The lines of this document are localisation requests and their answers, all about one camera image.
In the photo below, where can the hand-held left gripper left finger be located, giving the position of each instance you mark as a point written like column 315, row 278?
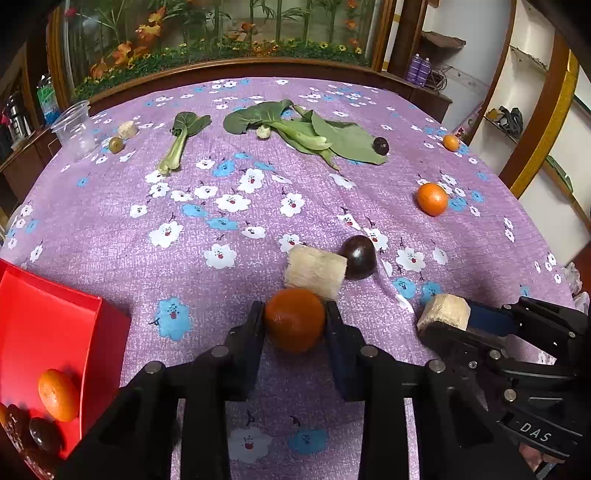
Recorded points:
column 249, row 350

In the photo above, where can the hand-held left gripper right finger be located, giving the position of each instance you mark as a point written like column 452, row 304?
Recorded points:
column 339, row 360

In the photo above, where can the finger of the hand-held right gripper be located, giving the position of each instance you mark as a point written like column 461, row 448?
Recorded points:
column 457, row 344
column 489, row 316

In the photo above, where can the red plastic box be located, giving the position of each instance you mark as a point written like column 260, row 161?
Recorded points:
column 46, row 323

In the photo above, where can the red wrinkled date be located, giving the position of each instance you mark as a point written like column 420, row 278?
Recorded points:
column 8, row 422

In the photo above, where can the purple floral tablecloth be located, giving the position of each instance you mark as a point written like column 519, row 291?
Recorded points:
column 115, row 240

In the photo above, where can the small orange mandarin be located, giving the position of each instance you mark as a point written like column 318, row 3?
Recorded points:
column 451, row 142

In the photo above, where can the small dark purple plum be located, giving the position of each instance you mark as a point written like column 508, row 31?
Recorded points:
column 381, row 145

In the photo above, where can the large bok choy leaves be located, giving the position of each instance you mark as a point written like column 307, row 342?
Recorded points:
column 341, row 138

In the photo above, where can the small bok choy stalk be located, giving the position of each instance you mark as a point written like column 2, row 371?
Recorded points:
column 180, row 138

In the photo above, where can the small green fruit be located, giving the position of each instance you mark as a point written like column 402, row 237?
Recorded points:
column 116, row 144

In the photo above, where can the purple spray can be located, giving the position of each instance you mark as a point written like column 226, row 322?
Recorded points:
column 412, row 69
column 425, row 72

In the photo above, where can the small peeled sugarcane piece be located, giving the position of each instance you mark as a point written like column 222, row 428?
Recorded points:
column 127, row 129

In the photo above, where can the clear plastic cup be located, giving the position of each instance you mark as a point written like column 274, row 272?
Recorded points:
column 76, row 131

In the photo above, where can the brown wood piece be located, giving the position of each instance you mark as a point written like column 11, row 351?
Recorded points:
column 443, row 40

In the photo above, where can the artificial flower display case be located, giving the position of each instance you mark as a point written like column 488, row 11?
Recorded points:
column 221, row 32

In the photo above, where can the green label water bottle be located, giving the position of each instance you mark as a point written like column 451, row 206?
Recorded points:
column 47, row 99

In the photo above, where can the black thermos flask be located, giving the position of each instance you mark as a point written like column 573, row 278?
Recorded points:
column 16, row 115

